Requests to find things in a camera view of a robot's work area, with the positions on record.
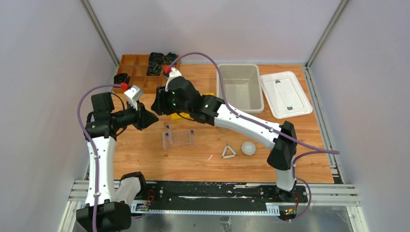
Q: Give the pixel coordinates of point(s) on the small glass flask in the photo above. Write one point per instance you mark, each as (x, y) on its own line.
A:
(222, 130)

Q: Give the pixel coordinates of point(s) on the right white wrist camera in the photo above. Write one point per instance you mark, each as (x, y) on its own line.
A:
(174, 73)

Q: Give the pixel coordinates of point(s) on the grey plastic bin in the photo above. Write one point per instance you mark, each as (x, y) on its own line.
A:
(242, 86)

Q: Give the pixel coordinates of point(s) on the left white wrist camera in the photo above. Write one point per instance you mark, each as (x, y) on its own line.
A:
(132, 95)

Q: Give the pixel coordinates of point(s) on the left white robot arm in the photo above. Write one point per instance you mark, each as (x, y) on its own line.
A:
(108, 209)

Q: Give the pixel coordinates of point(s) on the white plastic bin lid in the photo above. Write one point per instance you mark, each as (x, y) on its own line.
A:
(285, 95)

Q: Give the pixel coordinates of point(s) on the yellow test tube rack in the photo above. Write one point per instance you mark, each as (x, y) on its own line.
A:
(179, 116)

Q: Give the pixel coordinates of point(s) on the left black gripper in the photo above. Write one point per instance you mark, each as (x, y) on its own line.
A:
(141, 116)

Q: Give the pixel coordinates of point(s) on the clear plastic tube rack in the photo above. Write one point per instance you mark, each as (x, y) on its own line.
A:
(180, 138)

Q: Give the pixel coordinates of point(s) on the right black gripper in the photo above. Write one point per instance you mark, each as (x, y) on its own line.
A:
(160, 106)

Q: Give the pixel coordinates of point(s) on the wooden compartment tray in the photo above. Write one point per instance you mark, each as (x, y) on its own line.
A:
(144, 70)

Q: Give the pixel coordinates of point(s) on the white clay triangle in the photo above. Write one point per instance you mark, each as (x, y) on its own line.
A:
(228, 152)

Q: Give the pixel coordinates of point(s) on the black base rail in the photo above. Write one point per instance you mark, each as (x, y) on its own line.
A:
(219, 198)

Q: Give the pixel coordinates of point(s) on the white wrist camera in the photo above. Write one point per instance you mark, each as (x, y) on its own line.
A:
(174, 73)
(132, 95)

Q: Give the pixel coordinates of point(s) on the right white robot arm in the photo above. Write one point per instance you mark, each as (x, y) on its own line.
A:
(180, 96)

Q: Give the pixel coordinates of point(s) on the white porcelain dish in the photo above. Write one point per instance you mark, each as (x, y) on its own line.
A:
(248, 148)

